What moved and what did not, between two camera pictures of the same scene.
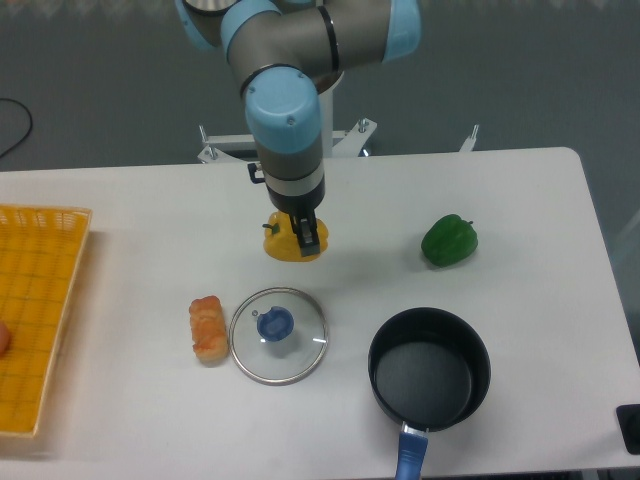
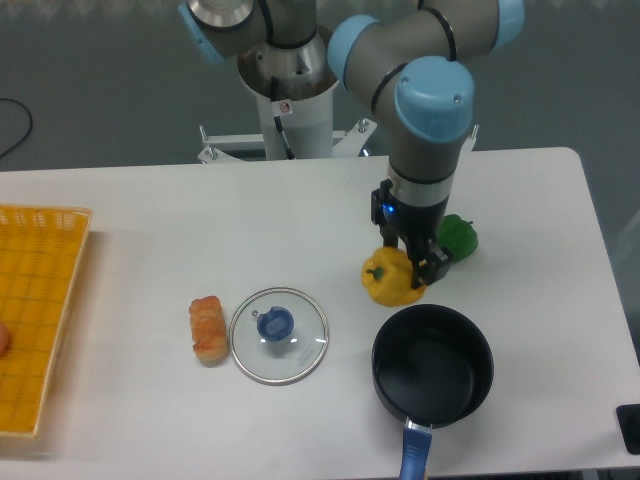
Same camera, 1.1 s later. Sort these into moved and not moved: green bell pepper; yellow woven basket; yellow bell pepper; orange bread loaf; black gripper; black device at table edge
Moved: black gripper; yellow bell pepper
Not moved: black device at table edge; green bell pepper; yellow woven basket; orange bread loaf
